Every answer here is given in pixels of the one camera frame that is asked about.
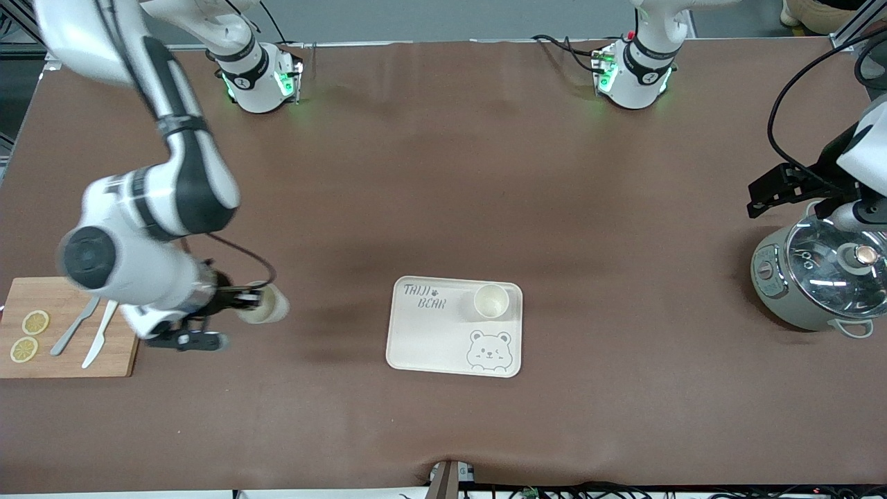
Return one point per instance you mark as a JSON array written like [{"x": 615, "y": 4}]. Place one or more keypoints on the glass pot lid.
[{"x": 824, "y": 256}]

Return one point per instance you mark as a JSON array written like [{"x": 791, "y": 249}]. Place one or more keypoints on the beige shoe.
[{"x": 818, "y": 14}]

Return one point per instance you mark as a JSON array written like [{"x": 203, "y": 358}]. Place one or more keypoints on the grey plastic knife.
[{"x": 69, "y": 333}]

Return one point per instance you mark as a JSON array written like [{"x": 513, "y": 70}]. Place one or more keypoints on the yellow lemon slice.
[
  {"x": 24, "y": 349},
  {"x": 35, "y": 322}
]

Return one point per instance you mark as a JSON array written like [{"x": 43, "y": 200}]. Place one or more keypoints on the grey-green electric cooking pot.
[{"x": 769, "y": 277}]

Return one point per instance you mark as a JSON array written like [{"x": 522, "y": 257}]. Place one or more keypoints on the aluminium frame profile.
[{"x": 14, "y": 28}]

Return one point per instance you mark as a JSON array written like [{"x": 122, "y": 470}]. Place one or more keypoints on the white plastic knife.
[{"x": 97, "y": 343}]

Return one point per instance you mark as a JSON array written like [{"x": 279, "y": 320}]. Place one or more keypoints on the cream bear print tray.
[{"x": 429, "y": 339}]

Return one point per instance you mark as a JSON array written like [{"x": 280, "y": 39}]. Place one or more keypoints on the wooden cutting board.
[{"x": 118, "y": 357}]

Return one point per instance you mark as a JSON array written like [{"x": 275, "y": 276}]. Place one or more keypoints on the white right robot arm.
[{"x": 138, "y": 270}]

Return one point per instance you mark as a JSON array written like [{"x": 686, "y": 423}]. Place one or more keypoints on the white IKEA cup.
[
  {"x": 492, "y": 301},
  {"x": 274, "y": 310}
]

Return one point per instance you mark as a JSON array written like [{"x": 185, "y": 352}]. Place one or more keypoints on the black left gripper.
[{"x": 823, "y": 175}]

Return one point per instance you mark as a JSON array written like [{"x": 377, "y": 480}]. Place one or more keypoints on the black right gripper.
[{"x": 223, "y": 291}]

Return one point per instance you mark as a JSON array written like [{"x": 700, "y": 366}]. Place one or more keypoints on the brown table cover sheet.
[{"x": 443, "y": 173}]

